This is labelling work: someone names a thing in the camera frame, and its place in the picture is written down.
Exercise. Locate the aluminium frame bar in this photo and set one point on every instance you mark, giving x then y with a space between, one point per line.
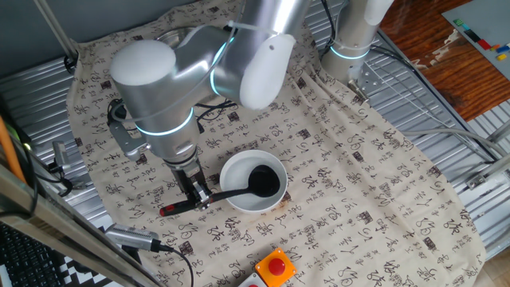
40 215

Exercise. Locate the large silver camera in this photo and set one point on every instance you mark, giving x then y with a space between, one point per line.
131 237

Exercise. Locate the yellow block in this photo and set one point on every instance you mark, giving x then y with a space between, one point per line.
501 57

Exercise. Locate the grey board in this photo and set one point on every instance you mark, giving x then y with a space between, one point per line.
486 24

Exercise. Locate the orange block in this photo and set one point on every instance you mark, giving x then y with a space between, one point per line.
495 48

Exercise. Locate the brown wooden desk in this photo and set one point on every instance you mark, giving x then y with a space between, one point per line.
458 79

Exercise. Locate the orange emergency stop button box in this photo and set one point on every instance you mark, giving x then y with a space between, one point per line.
276 266

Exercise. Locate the black ladle with red accents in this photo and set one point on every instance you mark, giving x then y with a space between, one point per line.
263 183

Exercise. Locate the green block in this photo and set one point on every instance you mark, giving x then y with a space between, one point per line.
458 22

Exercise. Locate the black keyboard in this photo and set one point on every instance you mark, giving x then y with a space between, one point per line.
24 259

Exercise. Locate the black block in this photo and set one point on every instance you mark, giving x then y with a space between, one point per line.
472 35

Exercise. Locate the small silver camera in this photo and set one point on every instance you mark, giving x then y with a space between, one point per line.
61 155

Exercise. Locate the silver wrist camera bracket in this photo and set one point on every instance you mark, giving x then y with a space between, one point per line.
123 139

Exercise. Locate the blue block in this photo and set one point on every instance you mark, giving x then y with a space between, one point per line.
503 49

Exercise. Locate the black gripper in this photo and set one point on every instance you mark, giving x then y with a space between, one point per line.
186 175

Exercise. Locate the orange pole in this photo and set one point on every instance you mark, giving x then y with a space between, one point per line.
8 147

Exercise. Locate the aluminium profile rail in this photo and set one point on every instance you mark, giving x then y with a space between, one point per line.
500 133
490 171

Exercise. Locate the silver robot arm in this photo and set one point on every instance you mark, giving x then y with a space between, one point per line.
159 103

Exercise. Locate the teal block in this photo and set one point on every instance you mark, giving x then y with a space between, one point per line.
465 27

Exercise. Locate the white box with red button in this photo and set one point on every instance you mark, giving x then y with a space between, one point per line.
251 282

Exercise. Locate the white round bowl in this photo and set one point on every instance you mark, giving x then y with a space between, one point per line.
239 171

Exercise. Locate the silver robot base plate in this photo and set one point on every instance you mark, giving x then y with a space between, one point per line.
368 79

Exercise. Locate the black white marker board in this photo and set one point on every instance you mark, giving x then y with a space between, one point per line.
83 275

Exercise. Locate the beige calligraphy print cloth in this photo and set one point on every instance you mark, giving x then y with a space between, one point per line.
318 159

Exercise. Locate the black pole clamp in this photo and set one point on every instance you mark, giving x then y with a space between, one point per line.
71 64

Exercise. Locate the red block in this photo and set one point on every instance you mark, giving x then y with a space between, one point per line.
484 44

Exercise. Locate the grey metal pole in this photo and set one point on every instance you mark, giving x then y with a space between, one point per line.
56 28

